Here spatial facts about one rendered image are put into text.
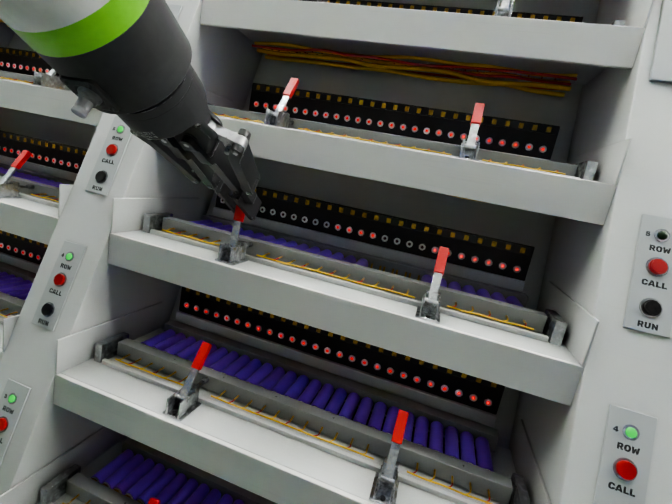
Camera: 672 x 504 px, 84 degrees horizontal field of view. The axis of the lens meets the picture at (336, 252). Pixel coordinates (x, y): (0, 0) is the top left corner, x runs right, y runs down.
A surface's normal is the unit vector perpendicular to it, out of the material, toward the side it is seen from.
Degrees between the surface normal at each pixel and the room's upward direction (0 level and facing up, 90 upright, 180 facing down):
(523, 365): 110
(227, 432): 20
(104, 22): 125
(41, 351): 90
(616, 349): 90
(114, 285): 90
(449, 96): 90
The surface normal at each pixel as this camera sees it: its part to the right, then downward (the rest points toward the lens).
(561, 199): -0.29, 0.14
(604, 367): -0.20, -0.21
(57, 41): -0.01, 0.93
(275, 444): 0.19, -0.96
